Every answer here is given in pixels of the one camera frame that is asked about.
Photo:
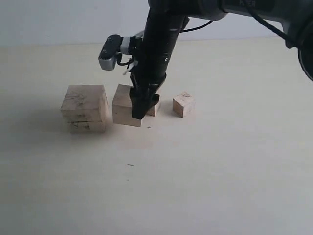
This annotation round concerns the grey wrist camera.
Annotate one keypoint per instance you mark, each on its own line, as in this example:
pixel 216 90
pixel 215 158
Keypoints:
pixel 111 53

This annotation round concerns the second largest wooden block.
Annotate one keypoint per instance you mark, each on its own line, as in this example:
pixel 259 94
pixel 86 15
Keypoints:
pixel 122 107

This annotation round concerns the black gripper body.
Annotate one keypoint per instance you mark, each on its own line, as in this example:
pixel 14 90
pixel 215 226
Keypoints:
pixel 159 39

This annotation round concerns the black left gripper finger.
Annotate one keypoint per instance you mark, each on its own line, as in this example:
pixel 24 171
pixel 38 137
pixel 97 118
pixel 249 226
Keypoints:
pixel 142 100

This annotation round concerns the medium small wooden cube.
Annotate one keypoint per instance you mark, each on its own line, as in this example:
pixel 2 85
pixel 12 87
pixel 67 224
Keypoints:
pixel 153 110

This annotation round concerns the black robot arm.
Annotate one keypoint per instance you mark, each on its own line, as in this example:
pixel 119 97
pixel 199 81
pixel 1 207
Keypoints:
pixel 291 20

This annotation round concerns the smallest wooden cube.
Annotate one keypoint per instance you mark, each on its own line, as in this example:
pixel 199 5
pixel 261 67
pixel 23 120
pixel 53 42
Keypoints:
pixel 183 104

